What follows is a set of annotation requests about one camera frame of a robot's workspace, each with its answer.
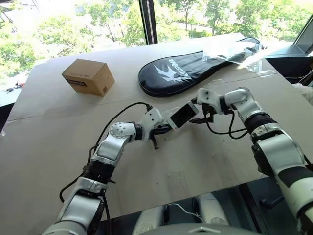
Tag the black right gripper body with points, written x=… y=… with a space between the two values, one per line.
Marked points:
x=208 y=113

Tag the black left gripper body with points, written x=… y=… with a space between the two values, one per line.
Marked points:
x=158 y=131

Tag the clear plastic phone case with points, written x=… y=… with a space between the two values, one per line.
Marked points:
x=166 y=113

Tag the white smartphone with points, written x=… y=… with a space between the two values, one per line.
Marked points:
x=183 y=115

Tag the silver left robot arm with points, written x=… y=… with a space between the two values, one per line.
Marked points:
x=110 y=147

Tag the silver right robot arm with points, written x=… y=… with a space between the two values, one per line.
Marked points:
x=274 y=151

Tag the black racket cover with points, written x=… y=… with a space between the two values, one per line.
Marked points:
x=176 y=73

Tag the clear plastic bag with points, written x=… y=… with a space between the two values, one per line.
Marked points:
x=234 y=52

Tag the silver rounded robot leg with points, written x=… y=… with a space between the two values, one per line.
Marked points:
x=211 y=208
x=150 y=219

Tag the brown cardboard box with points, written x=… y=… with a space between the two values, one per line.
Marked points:
x=88 y=77

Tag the black angular furniture piece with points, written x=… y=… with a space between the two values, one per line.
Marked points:
x=281 y=52

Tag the grey robot torso top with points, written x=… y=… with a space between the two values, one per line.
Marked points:
x=200 y=230

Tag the white cloth bundle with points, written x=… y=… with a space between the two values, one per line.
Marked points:
x=304 y=94

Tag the black clamp under table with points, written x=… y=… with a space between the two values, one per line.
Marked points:
x=270 y=202

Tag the small red and black gadget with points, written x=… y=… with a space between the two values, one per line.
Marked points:
x=17 y=86

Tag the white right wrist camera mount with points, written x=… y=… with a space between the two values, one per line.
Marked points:
x=206 y=96

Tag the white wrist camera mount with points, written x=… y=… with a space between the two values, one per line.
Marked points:
x=151 y=118
x=206 y=96

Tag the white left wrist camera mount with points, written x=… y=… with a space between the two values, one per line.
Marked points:
x=151 y=118

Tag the black window frame post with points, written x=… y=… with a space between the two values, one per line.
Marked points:
x=149 y=22

